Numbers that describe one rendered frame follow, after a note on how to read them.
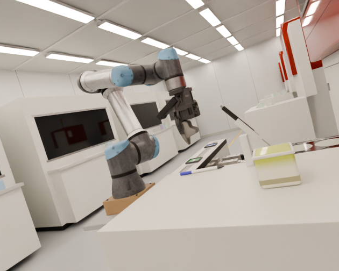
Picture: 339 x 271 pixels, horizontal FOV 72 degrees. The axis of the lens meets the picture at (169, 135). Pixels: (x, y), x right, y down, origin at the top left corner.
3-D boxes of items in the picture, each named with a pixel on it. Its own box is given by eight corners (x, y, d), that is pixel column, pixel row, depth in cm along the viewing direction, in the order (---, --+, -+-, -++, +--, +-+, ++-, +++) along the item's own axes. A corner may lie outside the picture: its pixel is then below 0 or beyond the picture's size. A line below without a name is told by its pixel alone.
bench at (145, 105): (181, 155, 680) (162, 88, 665) (151, 176, 520) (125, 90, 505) (150, 161, 729) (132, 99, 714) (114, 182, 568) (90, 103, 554)
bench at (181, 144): (202, 140, 876) (188, 88, 861) (185, 151, 716) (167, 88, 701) (177, 145, 924) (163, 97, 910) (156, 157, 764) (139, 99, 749)
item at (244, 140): (269, 159, 63) (256, 112, 62) (268, 163, 60) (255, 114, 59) (246, 163, 66) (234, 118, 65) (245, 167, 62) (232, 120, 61)
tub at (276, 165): (298, 172, 49) (290, 141, 48) (303, 185, 42) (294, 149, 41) (261, 177, 52) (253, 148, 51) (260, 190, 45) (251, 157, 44)
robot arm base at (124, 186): (106, 200, 100) (99, 178, 99) (124, 189, 114) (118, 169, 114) (135, 195, 95) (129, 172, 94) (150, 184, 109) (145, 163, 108)
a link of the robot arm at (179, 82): (161, 82, 86) (170, 82, 93) (164, 94, 86) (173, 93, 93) (179, 75, 82) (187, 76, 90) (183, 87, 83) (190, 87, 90)
